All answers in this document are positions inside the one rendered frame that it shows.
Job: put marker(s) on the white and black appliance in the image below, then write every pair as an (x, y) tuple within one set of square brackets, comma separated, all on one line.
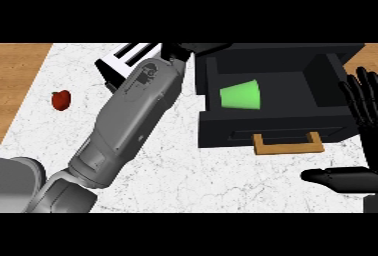
[(123, 61)]

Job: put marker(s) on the dark grey drawer front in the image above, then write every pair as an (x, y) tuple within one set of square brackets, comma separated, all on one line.
[(275, 128)]

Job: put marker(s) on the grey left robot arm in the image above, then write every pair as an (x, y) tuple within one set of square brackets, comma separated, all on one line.
[(126, 116)]

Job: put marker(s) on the red bell pepper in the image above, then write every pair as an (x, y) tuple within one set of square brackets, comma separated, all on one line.
[(61, 100)]

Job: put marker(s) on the green cup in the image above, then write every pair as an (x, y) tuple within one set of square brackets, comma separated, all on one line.
[(241, 95)]

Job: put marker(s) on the dark grey open drawer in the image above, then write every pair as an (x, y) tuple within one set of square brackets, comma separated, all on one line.
[(275, 76)]

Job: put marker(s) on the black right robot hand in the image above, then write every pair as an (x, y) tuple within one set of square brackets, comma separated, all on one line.
[(365, 110)]

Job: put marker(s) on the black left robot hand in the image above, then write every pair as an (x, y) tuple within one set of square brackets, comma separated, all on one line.
[(176, 51)]

